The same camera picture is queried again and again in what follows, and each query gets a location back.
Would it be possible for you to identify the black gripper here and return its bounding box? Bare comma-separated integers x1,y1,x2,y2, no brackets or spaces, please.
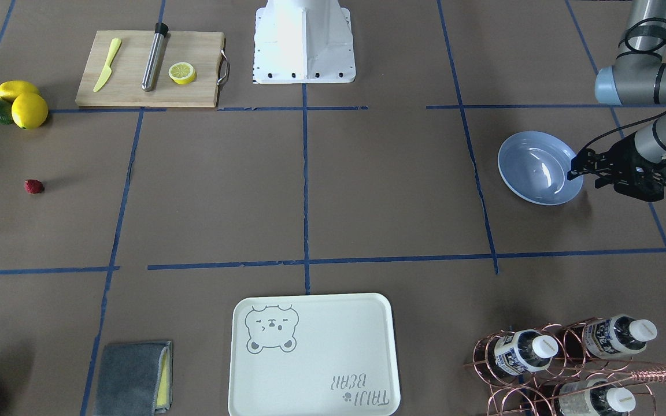
567,135,666,202

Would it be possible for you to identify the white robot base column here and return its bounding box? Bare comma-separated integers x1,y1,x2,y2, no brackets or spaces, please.
252,1,357,84

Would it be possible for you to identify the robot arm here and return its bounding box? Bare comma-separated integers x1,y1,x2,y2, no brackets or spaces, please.
566,1,666,202

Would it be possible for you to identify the blue ceramic plate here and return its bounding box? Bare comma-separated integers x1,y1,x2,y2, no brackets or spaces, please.
497,130,584,206

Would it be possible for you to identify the red strawberry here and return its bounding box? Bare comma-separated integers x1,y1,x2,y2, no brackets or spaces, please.
24,179,45,194

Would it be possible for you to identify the tea bottle white cap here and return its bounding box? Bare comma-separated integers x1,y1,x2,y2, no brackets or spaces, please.
486,329,558,379

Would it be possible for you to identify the cream bear serving tray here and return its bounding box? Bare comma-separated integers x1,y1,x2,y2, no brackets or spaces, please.
228,293,401,415

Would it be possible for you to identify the lemon half slice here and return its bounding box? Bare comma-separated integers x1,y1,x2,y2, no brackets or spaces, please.
168,62,197,85

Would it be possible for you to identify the steel cylinder tool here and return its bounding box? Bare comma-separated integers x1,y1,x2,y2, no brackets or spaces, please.
140,22,169,92

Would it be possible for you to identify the wooden cutting board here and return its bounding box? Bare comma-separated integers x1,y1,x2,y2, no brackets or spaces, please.
76,31,225,108

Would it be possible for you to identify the yellow plastic knife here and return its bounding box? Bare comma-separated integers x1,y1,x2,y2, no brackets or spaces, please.
92,38,122,92

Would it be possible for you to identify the grey folded cloth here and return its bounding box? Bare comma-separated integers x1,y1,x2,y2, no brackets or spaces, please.
93,340,173,415

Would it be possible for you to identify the whole yellow lemon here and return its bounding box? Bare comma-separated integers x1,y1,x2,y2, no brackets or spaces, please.
12,92,49,129

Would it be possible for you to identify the copper wire bottle rack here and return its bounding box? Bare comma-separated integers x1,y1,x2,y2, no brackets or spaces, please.
463,319,666,415

